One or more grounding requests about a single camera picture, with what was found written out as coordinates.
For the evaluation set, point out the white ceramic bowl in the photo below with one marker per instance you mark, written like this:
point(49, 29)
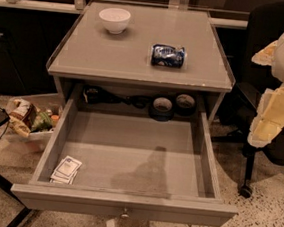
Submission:
point(115, 20)

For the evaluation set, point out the grey cabinet with glass top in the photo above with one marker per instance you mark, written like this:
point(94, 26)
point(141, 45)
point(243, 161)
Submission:
point(90, 52)

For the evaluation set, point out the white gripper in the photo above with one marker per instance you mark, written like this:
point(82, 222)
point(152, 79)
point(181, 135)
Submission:
point(269, 118)

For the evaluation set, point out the black tape roll back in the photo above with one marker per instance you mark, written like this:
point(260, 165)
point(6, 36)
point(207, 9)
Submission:
point(185, 105)

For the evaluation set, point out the black tape roll front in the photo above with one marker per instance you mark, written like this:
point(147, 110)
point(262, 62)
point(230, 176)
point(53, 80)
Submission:
point(161, 109)

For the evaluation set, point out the white paper packets stack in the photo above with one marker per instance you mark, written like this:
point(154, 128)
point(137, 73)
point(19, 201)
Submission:
point(66, 171)

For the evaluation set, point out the black tape roll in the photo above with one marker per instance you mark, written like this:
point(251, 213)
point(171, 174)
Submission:
point(161, 109)
point(185, 105)

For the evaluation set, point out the black office chair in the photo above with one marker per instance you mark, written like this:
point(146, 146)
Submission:
point(256, 104)

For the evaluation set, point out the open grey top drawer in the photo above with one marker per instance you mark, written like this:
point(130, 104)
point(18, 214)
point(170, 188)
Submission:
point(157, 171)

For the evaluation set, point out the small drawer key tag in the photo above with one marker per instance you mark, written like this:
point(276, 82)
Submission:
point(113, 221)

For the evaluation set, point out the blue pepsi can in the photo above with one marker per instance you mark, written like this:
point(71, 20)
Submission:
point(168, 56)

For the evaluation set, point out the white bin of snacks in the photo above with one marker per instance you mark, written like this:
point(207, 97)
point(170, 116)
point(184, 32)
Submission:
point(33, 118)

